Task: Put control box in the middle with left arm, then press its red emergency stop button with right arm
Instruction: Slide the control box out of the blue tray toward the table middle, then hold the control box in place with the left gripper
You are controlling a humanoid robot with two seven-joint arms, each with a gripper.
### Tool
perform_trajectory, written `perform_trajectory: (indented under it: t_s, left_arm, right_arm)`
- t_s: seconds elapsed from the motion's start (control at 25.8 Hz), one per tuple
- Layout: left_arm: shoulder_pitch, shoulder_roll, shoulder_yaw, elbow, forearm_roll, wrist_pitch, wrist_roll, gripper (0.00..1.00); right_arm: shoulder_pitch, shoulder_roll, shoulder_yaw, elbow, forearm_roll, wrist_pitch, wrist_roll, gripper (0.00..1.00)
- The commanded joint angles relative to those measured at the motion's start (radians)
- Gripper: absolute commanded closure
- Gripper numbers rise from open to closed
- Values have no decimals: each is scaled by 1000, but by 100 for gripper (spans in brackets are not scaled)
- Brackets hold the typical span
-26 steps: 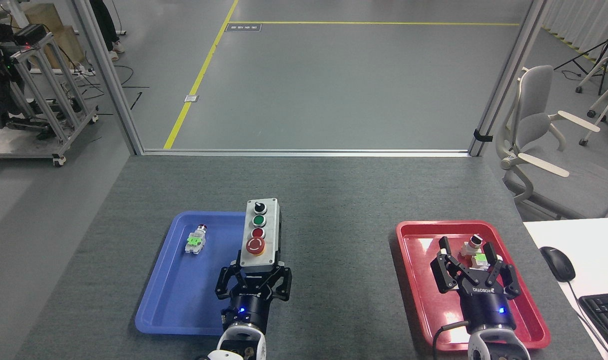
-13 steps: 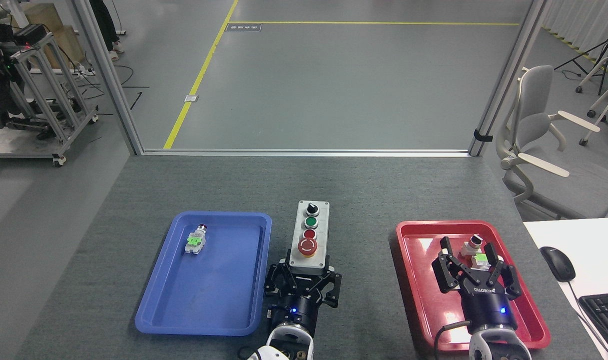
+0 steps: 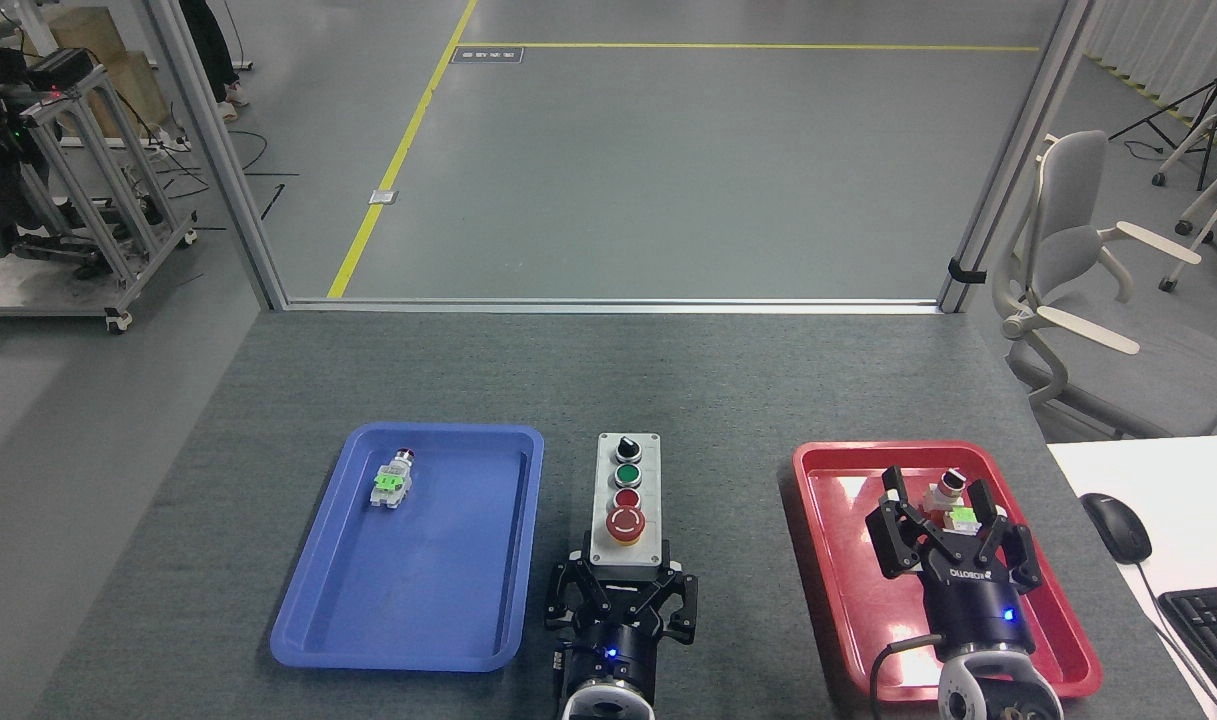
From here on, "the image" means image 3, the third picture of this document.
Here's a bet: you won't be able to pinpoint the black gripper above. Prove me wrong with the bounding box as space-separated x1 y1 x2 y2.
543 549 700 693
864 465 1045 664

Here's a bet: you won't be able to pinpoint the grey control box with buttons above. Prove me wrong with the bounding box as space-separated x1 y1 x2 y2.
589 432 667 583

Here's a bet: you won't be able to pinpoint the brown wooden box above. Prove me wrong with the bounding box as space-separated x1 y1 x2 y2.
23 5 175 141

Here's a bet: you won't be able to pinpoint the red plastic tray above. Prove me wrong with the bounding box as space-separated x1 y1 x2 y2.
792 440 1104 703

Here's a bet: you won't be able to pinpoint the black computer mouse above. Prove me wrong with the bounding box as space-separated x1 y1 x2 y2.
1081 493 1154 565

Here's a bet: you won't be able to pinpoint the blue plastic tray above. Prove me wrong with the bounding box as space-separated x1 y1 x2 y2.
270 422 546 673

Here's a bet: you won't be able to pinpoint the white desk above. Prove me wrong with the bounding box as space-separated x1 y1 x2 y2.
1046 434 1217 720

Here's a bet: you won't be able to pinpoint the black keyboard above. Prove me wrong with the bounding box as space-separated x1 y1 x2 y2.
1156 584 1217 713

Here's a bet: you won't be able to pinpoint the grey office chair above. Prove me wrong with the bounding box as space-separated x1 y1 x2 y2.
992 130 1217 441

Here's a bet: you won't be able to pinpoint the white-framed office chair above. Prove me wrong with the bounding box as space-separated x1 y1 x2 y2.
1151 110 1217 293

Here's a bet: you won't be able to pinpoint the black tripod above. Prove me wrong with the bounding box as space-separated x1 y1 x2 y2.
1108 38 1217 191

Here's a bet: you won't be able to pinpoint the person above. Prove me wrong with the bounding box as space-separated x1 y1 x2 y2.
177 0 252 124

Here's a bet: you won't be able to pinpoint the white black-headed selector switch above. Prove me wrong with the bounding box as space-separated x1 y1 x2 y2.
921 467 970 526

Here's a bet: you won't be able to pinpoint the arm wrist cable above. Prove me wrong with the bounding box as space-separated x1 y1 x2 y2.
867 633 946 720

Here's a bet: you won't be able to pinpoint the black mouse cable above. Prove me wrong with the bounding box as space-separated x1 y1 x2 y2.
1133 560 1217 720

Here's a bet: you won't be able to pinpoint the red-headed push button switch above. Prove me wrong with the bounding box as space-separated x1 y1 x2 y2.
370 449 418 510

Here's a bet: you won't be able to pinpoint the silver aluminium table rail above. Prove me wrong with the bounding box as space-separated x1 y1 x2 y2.
283 296 945 317

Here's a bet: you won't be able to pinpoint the silver aluminium post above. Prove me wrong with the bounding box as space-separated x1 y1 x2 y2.
935 0 1100 315
145 0 290 312

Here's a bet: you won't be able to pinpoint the black floor cables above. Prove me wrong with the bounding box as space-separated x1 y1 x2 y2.
148 125 301 233

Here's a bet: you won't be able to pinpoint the aluminium frame cart on wheels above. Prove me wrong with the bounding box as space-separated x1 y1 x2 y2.
0 62 200 336

